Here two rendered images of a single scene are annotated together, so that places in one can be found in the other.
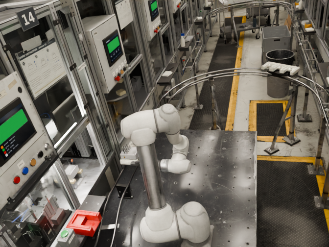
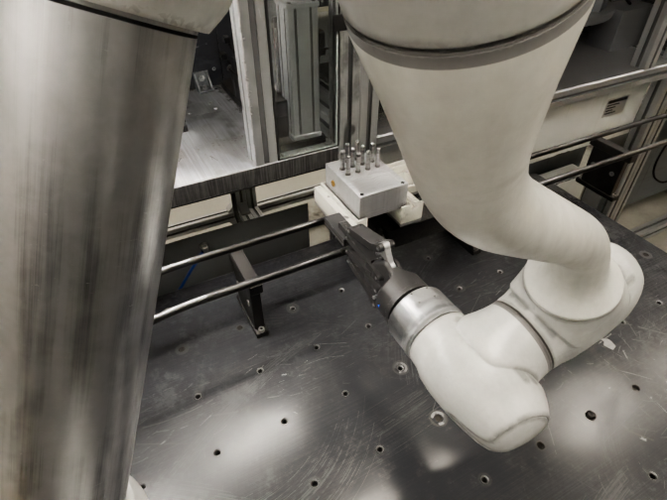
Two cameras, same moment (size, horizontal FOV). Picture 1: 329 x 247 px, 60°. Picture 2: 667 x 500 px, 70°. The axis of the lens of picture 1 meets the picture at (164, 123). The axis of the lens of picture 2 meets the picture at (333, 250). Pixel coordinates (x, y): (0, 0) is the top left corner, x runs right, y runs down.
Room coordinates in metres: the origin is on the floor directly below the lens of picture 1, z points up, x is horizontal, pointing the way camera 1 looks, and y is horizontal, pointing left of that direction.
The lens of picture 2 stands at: (1.17, -0.14, 1.36)
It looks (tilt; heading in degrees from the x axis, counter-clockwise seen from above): 40 degrees down; 42
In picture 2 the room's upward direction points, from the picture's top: straight up
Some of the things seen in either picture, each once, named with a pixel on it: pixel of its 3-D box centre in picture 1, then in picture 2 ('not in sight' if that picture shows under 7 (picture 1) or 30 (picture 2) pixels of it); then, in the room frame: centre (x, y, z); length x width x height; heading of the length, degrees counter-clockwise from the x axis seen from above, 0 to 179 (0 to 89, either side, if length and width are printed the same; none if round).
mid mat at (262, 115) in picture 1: (270, 118); not in sight; (3.11, -1.39, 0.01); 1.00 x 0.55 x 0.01; 159
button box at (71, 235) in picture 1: (67, 240); not in sight; (1.01, 0.63, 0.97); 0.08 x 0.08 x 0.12; 69
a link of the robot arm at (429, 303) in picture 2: (165, 165); (424, 321); (1.57, 0.05, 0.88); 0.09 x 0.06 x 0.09; 159
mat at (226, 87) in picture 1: (227, 53); not in sight; (5.68, -1.56, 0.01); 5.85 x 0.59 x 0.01; 159
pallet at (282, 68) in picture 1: (279, 70); not in sight; (2.79, -1.33, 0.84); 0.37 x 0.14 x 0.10; 37
